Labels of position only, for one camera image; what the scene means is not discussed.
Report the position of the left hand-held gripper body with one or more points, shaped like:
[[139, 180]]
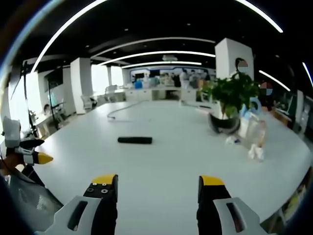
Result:
[[11, 132]]

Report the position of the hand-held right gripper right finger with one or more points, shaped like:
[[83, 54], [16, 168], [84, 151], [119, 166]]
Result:
[[220, 208]]

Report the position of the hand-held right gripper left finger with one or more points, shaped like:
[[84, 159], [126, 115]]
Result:
[[97, 208]]

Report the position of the black remote control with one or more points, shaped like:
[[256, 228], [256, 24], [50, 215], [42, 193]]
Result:
[[135, 140]]

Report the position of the person's left hand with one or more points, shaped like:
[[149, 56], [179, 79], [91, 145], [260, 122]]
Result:
[[11, 162]]

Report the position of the grey mesh chair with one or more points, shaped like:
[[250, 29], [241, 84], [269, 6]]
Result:
[[31, 195]]

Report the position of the crumpled white tissue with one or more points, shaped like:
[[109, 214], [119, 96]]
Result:
[[231, 140], [256, 151]]

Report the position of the white office chair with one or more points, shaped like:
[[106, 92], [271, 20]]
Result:
[[87, 102]]

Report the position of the white pillar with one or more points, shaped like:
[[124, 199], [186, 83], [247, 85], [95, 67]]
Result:
[[80, 84], [232, 58]]

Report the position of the black plant pot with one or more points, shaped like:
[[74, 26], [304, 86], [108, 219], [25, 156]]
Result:
[[223, 123]]

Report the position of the clear plastic bag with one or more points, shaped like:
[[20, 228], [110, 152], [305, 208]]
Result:
[[254, 129]]

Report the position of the green potted plant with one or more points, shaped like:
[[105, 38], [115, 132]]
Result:
[[232, 93]]

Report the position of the blue water jug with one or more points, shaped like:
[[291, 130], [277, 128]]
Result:
[[138, 84]]

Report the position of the white counter cabinet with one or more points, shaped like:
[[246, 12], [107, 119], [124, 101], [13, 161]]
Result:
[[159, 94]]

